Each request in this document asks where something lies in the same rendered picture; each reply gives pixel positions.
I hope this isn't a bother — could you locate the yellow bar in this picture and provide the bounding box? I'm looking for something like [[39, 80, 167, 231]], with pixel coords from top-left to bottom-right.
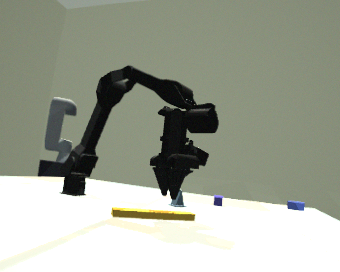
[[111, 207, 196, 221]]

